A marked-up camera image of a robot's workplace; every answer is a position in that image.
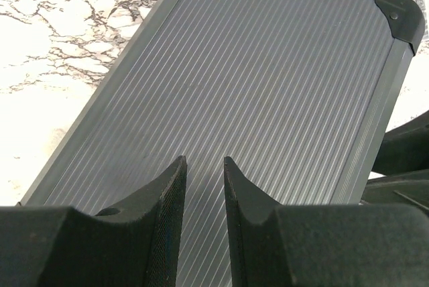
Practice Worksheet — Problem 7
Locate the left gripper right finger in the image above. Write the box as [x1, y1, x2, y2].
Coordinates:
[224, 157, 428, 286]

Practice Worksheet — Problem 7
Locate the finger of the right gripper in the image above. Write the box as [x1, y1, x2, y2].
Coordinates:
[361, 169, 428, 215]
[371, 111, 428, 175]

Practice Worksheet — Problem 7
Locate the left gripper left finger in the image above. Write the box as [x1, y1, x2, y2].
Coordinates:
[1, 156, 187, 286]

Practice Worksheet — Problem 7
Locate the black foam-lined poker case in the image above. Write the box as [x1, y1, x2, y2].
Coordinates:
[22, 0, 425, 286]

